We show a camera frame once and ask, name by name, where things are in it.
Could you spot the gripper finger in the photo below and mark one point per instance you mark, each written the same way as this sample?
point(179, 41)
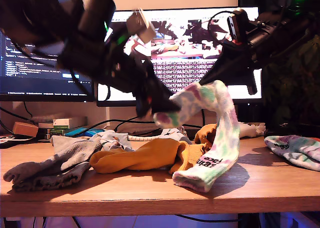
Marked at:
point(143, 109)
point(162, 100)
point(225, 67)
point(237, 76)

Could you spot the pale toucan print sock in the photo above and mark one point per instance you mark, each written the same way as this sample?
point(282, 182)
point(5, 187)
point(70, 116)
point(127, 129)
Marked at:
point(175, 135)
point(112, 140)

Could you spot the bright yellow frilled sock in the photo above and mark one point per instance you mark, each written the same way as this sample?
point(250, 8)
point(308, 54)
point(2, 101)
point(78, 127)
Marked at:
point(140, 155)

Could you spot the mustard frilled sock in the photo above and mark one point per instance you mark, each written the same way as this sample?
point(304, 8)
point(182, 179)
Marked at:
point(203, 135)

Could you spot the pastel tie-dye sock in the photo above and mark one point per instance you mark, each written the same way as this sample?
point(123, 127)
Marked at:
point(300, 150)
point(225, 137)

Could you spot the grey frilled-cuff sock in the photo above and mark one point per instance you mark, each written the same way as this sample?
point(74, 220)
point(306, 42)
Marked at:
point(62, 181)
point(50, 163)

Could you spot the bright white computer monitor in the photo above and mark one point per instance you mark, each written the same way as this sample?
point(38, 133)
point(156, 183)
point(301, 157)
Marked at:
point(180, 75)

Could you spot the green leafy house plant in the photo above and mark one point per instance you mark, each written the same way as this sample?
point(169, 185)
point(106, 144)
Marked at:
point(300, 87)

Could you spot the blue flat object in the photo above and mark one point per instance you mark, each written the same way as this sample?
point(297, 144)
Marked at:
point(82, 132)

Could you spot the white and green box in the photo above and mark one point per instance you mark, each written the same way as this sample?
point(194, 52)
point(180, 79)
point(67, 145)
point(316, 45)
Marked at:
point(61, 122)

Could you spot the small green box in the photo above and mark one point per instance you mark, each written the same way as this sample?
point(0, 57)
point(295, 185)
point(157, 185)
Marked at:
point(56, 133)

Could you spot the dark code computer monitor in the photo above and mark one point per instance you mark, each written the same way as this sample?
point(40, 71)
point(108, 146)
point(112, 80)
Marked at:
point(37, 87)

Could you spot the small brown wooden box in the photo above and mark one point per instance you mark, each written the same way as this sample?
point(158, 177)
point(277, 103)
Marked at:
point(25, 130)

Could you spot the black table leg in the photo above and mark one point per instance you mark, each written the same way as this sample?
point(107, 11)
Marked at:
point(247, 221)

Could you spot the arm camera box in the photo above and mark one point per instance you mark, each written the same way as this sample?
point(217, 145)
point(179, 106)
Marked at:
point(237, 25)
point(141, 27)

